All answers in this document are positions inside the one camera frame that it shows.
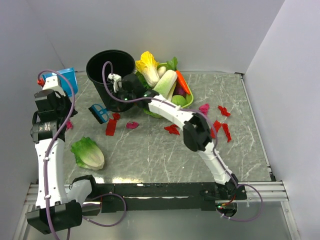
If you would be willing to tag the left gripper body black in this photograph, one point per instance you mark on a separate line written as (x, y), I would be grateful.
(63, 110)

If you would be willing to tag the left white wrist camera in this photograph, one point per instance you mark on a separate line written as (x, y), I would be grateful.
(52, 83)

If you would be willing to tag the white leek stalk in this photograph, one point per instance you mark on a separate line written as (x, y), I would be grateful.
(171, 92)

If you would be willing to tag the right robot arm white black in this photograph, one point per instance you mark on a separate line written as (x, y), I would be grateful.
(197, 131)

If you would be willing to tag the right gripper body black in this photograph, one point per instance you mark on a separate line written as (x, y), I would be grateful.
(125, 96)

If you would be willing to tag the purple cabbage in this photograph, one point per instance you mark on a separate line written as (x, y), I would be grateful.
(180, 91)

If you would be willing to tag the narrow red paper strip right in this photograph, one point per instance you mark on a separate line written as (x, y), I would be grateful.
(227, 132)

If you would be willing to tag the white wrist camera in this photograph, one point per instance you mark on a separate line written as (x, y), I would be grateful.
(52, 83)
(116, 81)

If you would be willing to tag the green spinach leaves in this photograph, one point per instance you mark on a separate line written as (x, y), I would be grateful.
(173, 63)

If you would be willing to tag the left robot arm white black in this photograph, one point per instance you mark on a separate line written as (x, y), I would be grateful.
(56, 208)

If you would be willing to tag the aluminium frame rail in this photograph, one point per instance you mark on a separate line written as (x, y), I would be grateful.
(270, 191)

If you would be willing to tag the white radish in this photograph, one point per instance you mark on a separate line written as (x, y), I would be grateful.
(161, 71)

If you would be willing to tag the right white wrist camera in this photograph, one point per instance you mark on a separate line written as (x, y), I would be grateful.
(116, 81)

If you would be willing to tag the blue hand brush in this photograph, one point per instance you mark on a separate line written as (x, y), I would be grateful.
(100, 113)

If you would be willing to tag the long green romaine lettuce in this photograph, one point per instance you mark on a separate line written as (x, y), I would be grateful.
(164, 85)

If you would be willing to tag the green plastic basket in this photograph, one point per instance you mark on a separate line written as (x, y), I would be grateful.
(189, 98)

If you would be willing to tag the wide red paper strip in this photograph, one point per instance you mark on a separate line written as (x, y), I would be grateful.
(215, 129)

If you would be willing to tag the small red paper scrap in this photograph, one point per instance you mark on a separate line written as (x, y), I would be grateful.
(116, 116)

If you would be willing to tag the green cabbage on table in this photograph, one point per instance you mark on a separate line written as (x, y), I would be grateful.
(87, 154)

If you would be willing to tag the yellow napa cabbage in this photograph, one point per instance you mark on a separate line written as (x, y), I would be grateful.
(147, 66)

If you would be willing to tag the orange carrot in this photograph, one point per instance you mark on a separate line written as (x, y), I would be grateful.
(181, 81)

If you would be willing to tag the round green cabbage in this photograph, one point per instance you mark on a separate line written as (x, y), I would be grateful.
(179, 100)

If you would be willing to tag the pink paper scrap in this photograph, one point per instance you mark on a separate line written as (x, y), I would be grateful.
(69, 125)
(204, 109)
(132, 125)

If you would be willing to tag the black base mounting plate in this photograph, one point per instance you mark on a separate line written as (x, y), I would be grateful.
(112, 202)

